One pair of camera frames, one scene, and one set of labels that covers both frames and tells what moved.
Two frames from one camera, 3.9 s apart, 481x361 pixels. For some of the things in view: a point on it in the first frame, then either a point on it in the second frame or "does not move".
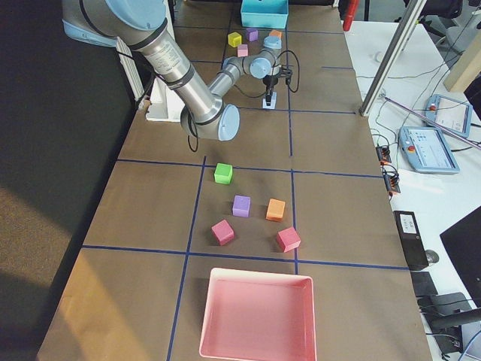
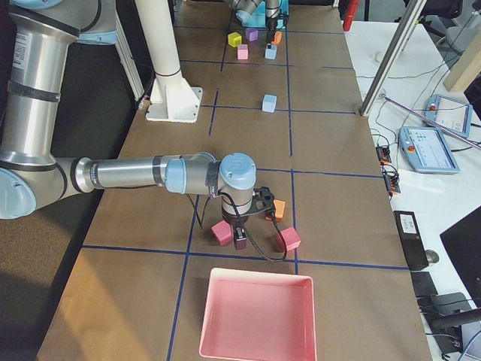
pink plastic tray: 258,316 does not move
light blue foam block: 273,102 does not move
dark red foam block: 223,232 does not move
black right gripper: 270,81 to 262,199
